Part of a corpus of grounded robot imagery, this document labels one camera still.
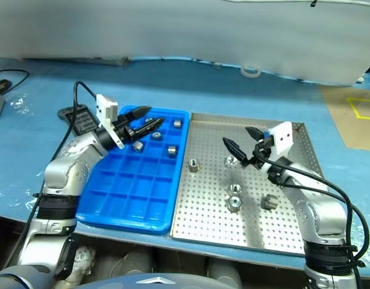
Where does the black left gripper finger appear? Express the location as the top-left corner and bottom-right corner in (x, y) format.
(128, 117), (165, 137)
(121, 105), (152, 122)

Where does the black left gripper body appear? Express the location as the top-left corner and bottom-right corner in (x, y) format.
(111, 115), (142, 143)

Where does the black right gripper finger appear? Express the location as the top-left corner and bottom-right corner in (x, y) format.
(244, 126), (266, 143)
(222, 137), (250, 166)

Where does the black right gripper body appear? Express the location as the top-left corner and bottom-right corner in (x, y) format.
(243, 134), (275, 170)

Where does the blue compartment tray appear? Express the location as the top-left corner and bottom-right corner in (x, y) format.
(75, 104), (192, 235)

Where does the black flat device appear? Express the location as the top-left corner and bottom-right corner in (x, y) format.
(57, 104), (98, 136)

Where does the grey metal bar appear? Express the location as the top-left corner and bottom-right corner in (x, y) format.
(20, 56), (130, 66)

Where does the white tape roll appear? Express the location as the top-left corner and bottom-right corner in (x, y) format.
(240, 66), (262, 79)

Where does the perforated metal tray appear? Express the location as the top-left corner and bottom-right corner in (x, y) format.
(170, 113), (328, 257)

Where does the brown cardboard sheet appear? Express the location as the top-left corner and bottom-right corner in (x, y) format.
(319, 85), (370, 151)

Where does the white backdrop sheet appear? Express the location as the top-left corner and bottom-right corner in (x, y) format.
(0, 0), (370, 87)

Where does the grey rounded shape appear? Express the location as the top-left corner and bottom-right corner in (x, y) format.
(205, 257), (243, 289)
(94, 249), (155, 281)

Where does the white wrapped rounded shape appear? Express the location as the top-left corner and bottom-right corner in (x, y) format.
(64, 245), (97, 284)

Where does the dark blue rounded shell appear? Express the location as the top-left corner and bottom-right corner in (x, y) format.
(82, 272), (210, 289)

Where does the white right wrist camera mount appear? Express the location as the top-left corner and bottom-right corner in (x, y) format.
(268, 121), (294, 165)

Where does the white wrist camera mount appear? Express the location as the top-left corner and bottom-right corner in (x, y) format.
(96, 93), (125, 149)
(268, 121), (294, 165)

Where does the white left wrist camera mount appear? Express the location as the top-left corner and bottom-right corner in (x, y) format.
(96, 93), (125, 149)

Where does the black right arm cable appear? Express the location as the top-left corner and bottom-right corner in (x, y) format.
(252, 144), (370, 289)

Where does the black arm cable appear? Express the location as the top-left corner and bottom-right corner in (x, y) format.
(2, 80), (98, 269)
(252, 144), (370, 289)

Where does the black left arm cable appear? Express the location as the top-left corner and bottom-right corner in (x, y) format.
(2, 80), (98, 269)

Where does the thin black cable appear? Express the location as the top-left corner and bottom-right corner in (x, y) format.
(0, 69), (31, 96)

